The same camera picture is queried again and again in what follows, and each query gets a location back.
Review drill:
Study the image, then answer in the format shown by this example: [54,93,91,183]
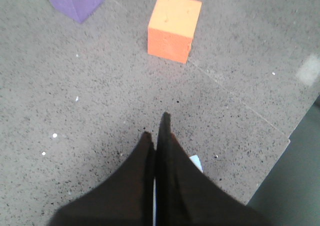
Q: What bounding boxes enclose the light blue foam cube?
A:
[152,154,204,226]

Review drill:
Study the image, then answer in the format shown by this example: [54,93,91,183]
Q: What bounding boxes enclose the damaged orange foam cube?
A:
[147,0,202,64]

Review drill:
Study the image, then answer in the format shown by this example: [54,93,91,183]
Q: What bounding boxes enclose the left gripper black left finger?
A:
[49,132,156,226]

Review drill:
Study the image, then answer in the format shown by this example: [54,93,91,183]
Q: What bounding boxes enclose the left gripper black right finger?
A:
[155,112,271,226]

